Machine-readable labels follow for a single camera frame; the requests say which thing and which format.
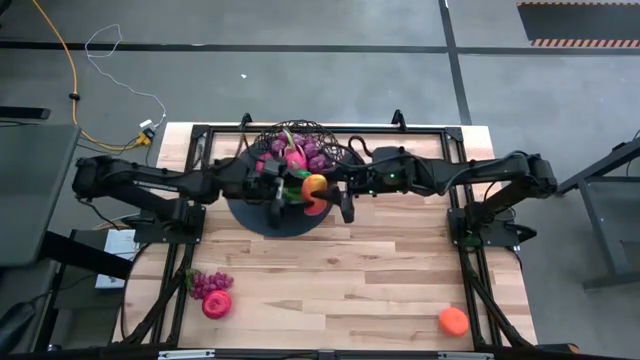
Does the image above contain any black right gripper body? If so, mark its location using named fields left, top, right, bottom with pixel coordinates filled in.
left=341, top=147, right=390, bottom=225

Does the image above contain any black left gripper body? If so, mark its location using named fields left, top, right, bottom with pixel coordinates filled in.
left=243, top=171, right=286, bottom=230

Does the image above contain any red orange mango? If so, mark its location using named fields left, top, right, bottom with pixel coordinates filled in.
left=300, top=173, right=330, bottom=218

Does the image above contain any pink dragon fruit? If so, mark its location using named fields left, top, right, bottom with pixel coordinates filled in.
left=255, top=130, right=309, bottom=174

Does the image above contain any red apple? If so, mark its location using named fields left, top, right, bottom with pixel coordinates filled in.
left=201, top=289, right=234, bottom=321

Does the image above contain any orange fruit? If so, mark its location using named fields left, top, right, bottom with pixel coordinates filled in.
left=438, top=307, right=470, bottom=338

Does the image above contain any dark round mat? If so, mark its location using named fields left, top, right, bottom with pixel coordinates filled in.
left=227, top=149, right=336, bottom=239

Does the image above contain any purple grape bunch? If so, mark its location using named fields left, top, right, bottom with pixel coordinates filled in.
left=185, top=269, right=235, bottom=301

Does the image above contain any white box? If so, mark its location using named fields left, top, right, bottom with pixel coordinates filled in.
left=94, top=228, right=140, bottom=290

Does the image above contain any black desk beam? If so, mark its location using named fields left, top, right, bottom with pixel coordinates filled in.
left=39, top=230, right=134, bottom=281

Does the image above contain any grey desk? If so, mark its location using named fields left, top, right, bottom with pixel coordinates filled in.
left=0, top=123, right=81, bottom=267

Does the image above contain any dark hazard-striped floor mat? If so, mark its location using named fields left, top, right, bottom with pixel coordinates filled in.
left=517, top=1, right=640, bottom=49

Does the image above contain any black flat bar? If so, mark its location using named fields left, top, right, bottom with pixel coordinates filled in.
left=0, top=106, right=51, bottom=120

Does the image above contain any black rounded object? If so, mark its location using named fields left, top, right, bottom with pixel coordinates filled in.
left=0, top=301, right=37, bottom=354

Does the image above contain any black aluminium table frame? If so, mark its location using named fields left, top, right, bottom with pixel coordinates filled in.
left=112, top=122, right=539, bottom=360

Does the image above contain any dark wire basket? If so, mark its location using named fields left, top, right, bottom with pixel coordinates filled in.
left=252, top=118, right=357, bottom=211

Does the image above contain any white floor cable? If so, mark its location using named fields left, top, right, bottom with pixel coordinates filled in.
left=83, top=23, right=169, bottom=129

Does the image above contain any black metal cart frame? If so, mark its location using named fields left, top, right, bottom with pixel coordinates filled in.
left=549, top=128, right=640, bottom=294

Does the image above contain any yellow floor cable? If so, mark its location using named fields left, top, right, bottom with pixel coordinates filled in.
left=29, top=0, right=154, bottom=151

